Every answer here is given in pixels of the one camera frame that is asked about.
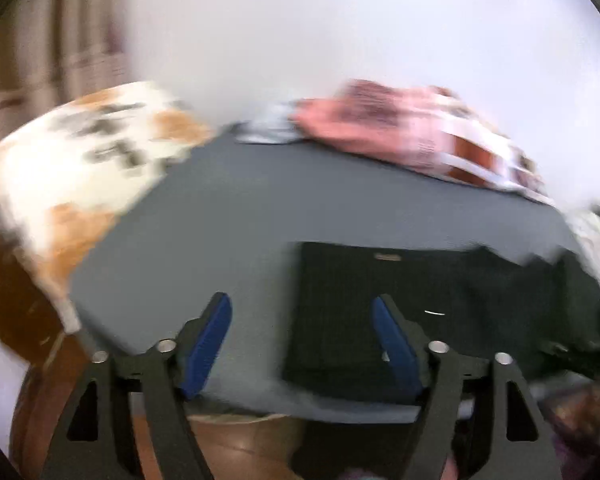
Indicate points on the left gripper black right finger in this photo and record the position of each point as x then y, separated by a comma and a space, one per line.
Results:
504, 412

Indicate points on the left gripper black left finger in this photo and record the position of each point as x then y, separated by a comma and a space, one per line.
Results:
94, 437

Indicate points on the black denim pants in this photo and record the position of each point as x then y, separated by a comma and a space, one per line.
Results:
474, 300

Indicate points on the white floral orange pillow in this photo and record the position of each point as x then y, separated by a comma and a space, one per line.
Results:
69, 176

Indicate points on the grey mesh mattress pad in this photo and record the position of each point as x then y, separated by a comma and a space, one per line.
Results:
227, 220

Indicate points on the pink and plaid folded blanket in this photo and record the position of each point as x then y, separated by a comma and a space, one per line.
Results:
428, 130

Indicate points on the light blue white cloth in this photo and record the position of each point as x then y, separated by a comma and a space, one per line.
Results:
274, 126

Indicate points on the beige striped curtain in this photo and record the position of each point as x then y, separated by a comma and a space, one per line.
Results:
56, 51

